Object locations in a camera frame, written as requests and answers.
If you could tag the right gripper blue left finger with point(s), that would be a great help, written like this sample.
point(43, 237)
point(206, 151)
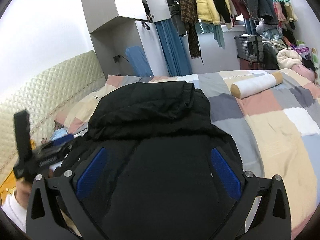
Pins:
point(88, 171)

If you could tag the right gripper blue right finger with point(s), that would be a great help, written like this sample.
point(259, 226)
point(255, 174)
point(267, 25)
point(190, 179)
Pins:
point(228, 177)

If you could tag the black puffer jacket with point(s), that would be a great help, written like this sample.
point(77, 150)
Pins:
point(158, 181)

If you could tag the yellow cartoon pillow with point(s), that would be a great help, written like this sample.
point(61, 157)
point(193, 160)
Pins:
point(8, 180)

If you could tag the patchwork pillow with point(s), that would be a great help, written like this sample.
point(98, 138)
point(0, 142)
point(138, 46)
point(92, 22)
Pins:
point(79, 113)

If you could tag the cream quilted headboard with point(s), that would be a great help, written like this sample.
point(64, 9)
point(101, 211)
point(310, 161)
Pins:
point(43, 97)

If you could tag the patchwork checkered quilt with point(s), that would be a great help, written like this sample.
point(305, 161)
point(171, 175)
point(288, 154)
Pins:
point(276, 133)

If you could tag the white cylindrical bolster pillow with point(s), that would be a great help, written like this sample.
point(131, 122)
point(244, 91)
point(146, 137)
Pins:
point(248, 87)

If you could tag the blue curtain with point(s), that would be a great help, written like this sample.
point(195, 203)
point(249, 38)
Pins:
point(174, 52)

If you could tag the grey ribbed suitcase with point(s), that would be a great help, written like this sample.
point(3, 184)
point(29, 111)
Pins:
point(250, 47)

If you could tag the blue folded board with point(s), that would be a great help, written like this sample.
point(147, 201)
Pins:
point(139, 62)

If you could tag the cream plush blanket pile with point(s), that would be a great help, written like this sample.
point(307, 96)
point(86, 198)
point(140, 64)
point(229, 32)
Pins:
point(287, 58)

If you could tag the yellow fleece jacket hanging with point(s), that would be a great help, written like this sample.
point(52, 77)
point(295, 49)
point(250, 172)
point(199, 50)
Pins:
point(207, 12)

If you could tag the plaid scarf hanging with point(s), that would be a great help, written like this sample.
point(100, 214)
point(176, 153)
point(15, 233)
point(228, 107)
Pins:
point(189, 18)

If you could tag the black coat hanging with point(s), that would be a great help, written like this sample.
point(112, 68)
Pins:
point(220, 0)

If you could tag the dark grey jacket hanging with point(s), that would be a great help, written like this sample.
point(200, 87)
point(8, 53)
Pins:
point(175, 13)

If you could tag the black wall charger with cable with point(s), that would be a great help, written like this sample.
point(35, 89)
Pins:
point(118, 57)

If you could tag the grey wall cabinet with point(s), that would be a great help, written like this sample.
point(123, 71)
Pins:
point(104, 14)

